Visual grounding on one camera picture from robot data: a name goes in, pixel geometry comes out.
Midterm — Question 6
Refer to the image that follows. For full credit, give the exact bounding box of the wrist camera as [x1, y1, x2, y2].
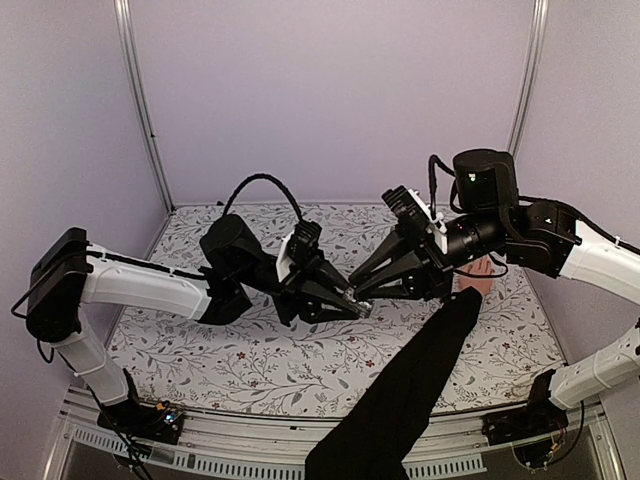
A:
[382, 185, 448, 254]
[275, 220, 322, 283]

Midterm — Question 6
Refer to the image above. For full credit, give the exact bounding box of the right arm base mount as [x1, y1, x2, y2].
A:
[482, 369, 569, 470]

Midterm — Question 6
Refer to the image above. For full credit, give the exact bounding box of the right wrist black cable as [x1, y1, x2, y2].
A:
[427, 153, 457, 226]

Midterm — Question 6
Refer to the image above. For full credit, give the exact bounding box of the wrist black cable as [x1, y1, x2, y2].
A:
[222, 173, 307, 224]
[427, 153, 457, 226]

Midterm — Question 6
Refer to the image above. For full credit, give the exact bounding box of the person's bare hand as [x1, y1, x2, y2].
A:
[454, 256, 494, 296]

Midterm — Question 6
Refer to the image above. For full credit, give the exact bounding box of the left aluminium frame post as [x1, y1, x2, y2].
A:
[113, 0, 176, 215]

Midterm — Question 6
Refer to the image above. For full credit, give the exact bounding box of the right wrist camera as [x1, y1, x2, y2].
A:
[382, 185, 448, 254]

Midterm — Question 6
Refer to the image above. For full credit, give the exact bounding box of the aluminium frame post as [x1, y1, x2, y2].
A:
[113, 0, 176, 215]
[507, 0, 549, 158]

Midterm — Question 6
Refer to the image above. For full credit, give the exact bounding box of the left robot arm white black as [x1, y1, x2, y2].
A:
[11, 214, 371, 434]

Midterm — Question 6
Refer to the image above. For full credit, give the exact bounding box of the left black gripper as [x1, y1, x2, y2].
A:
[234, 246, 369, 326]

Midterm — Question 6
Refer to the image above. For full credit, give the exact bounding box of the floral patterned table mat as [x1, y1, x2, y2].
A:
[97, 202, 569, 419]

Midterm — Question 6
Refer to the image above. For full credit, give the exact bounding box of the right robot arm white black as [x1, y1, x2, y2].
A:
[349, 148, 639, 303]

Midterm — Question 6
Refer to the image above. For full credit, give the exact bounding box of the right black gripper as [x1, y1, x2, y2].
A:
[348, 210, 507, 306]

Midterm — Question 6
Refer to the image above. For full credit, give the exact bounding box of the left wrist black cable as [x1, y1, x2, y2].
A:
[222, 173, 307, 224]

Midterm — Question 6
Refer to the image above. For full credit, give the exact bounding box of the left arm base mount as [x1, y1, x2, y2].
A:
[98, 369, 184, 445]

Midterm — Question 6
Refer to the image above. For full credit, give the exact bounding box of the front aluminium rail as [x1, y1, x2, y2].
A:
[44, 389, 626, 480]

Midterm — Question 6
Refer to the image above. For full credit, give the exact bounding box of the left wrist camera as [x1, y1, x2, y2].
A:
[275, 220, 322, 283]

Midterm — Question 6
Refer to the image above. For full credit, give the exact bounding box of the black sleeved forearm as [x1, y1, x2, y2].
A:
[304, 287, 483, 479]

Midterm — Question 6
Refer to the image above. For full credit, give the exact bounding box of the right aluminium frame post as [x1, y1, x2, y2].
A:
[507, 0, 549, 158]

